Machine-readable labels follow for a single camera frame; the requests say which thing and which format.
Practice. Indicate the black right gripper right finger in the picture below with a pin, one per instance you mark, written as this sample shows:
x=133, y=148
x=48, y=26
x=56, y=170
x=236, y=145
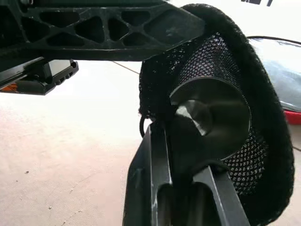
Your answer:
x=223, y=202

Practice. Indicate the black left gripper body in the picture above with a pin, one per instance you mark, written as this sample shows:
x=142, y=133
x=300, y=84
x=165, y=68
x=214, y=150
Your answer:
x=47, y=77

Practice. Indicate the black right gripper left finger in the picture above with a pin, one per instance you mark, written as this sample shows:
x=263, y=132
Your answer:
x=141, y=188

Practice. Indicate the finger of the black lattice left gripper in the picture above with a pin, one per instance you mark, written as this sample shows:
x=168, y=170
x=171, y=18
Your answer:
x=141, y=44

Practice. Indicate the red object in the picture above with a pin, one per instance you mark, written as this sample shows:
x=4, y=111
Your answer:
x=294, y=117

